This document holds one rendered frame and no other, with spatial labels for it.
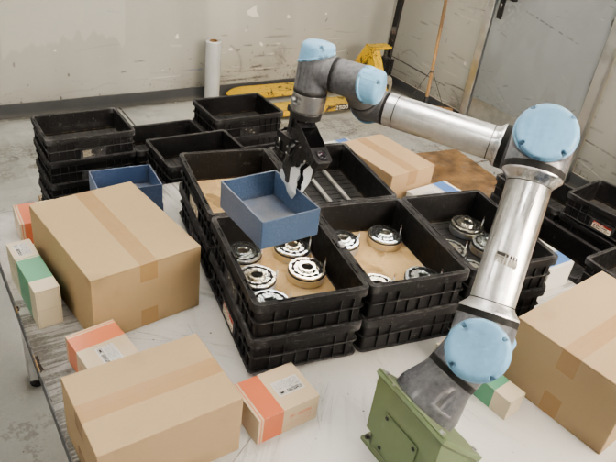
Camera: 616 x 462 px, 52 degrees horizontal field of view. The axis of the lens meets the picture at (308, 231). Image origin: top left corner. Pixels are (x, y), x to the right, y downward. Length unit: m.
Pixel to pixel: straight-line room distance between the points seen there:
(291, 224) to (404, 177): 0.99
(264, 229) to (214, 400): 0.36
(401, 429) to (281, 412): 0.26
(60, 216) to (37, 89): 2.95
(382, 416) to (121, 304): 0.70
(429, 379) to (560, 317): 0.49
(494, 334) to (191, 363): 0.63
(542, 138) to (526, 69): 3.62
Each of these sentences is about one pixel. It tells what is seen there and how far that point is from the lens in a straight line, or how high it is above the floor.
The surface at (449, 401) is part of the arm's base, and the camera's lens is 1.35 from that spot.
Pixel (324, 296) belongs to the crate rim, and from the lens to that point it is 1.50.
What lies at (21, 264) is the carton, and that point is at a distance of 1.79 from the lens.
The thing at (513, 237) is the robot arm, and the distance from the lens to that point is 1.22.
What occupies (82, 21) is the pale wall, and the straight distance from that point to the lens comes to 4.65.
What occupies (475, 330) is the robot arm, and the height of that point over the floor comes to 1.13.
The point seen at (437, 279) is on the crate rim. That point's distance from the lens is 1.65.
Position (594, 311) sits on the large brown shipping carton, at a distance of 1.79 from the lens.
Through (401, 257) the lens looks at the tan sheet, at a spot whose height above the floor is 0.83.
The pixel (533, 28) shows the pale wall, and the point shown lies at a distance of 4.81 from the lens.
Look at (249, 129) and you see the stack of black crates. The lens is 3.32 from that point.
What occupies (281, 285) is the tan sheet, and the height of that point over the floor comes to 0.83.
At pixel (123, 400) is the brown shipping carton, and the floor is 0.86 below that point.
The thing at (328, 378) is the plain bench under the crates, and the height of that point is 0.70.
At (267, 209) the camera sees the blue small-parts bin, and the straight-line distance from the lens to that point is 1.51.
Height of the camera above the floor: 1.84
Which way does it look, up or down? 32 degrees down
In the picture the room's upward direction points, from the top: 8 degrees clockwise
